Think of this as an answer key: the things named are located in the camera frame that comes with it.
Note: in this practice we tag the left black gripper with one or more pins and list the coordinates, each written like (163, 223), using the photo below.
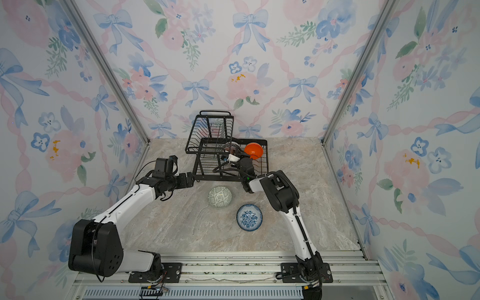
(184, 179)

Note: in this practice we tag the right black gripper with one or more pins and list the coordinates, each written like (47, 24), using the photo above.
(245, 157)

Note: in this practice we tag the orange plastic bowl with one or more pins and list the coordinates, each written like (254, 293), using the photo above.
(254, 150)

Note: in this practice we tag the green patterned ceramic bowl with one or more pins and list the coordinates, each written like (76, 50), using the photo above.
(219, 197)

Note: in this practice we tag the blue floral ceramic bowl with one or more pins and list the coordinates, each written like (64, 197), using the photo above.
(249, 217)

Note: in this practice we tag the red patterned ceramic bowl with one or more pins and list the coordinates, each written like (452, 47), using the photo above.
(233, 148)

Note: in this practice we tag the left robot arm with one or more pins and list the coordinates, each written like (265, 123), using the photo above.
(96, 246)

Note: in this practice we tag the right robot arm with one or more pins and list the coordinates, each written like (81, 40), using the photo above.
(285, 199)

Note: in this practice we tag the black wire dish rack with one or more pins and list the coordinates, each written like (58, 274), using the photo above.
(210, 131)

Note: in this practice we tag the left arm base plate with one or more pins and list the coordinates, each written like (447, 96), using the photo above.
(164, 273)

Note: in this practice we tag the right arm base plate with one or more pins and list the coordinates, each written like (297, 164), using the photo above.
(297, 273)

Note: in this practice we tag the left corner aluminium post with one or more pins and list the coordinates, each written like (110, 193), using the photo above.
(79, 22)

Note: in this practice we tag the corner aluminium post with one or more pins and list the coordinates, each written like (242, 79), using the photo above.
(79, 22)
(364, 59)

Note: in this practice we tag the aluminium rail frame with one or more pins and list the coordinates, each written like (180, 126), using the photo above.
(260, 275)

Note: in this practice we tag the right corner aluminium post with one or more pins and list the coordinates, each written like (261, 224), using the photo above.
(364, 59)

